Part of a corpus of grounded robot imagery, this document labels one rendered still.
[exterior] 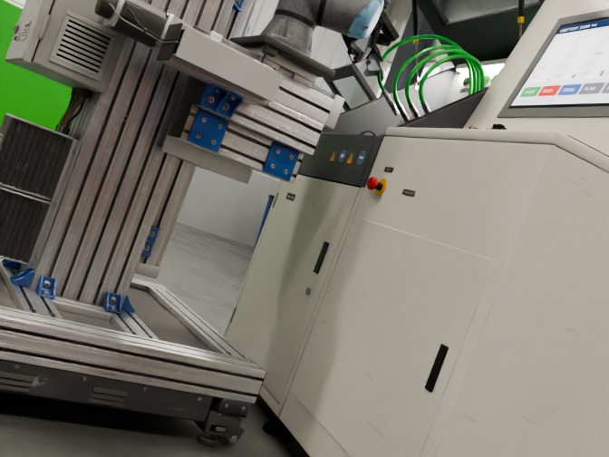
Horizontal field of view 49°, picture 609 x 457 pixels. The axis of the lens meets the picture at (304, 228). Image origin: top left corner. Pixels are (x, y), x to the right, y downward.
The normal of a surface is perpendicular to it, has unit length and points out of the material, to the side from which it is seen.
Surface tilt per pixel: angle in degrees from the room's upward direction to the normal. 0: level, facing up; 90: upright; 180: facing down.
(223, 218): 90
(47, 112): 90
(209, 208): 90
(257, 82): 90
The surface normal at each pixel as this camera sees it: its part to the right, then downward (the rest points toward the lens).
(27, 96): 0.61, 0.24
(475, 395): 0.36, 0.15
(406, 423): -0.87, -0.32
